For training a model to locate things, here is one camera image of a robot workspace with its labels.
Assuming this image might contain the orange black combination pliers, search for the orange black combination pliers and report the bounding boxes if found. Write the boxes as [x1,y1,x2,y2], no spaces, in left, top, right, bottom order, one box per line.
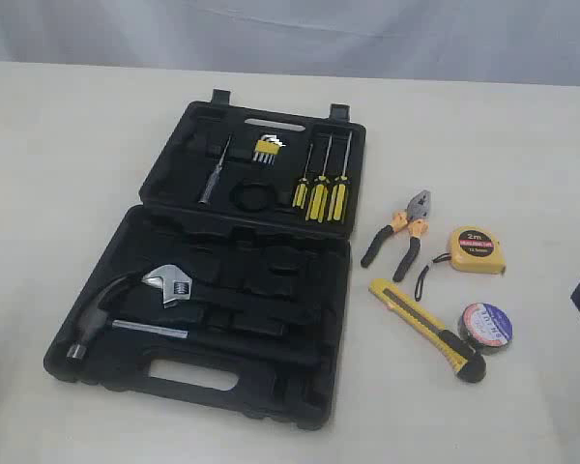
[360,189,434,283]

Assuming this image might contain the yellow tape measure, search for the yellow tape measure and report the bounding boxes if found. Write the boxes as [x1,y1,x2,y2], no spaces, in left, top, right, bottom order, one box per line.
[414,226,507,302]

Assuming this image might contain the black electrical tape roll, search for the black electrical tape roll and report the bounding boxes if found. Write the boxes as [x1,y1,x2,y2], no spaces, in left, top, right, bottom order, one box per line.
[457,303,513,355]

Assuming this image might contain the yellow black utility knife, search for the yellow black utility knife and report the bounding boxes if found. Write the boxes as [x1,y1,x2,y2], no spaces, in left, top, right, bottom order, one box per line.
[369,278,486,384]

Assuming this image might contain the black plastic tool case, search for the black plastic tool case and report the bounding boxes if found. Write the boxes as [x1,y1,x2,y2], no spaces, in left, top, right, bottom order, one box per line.
[43,90,366,430]

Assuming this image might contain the middle yellow black screwdriver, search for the middle yellow black screwdriver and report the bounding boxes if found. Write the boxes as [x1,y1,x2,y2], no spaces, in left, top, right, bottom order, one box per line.
[305,134,333,223]

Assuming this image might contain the yellow black screwdriver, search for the yellow black screwdriver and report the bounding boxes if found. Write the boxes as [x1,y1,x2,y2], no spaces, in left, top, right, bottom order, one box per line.
[292,142,313,210]
[305,134,333,223]
[328,131,353,222]

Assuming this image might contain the left yellow black screwdriver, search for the left yellow black screwdriver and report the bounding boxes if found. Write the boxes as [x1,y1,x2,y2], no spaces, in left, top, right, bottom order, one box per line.
[292,142,313,210]

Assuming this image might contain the right yellow black screwdriver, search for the right yellow black screwdriver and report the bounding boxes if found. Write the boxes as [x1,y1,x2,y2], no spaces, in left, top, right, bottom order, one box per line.
[328,131,353,222]

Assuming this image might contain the yellow hex key set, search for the yellow hex key set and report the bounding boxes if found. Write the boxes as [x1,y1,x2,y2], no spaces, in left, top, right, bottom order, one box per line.
[252,134,285,165]

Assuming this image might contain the chrome adjustable wrench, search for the chrome adjustable wrench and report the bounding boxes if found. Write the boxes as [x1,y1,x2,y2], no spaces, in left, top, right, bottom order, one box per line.
[141,264,320,325]

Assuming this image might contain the clear handle tester screwdriver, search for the clear handle tester screwdriver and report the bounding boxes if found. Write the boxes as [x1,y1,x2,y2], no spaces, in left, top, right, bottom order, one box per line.
[198,133,233,205]

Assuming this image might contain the claw hammer black handle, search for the claw hammer black handle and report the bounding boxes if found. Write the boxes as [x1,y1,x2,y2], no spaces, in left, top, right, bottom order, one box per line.
[66,275,321,367]

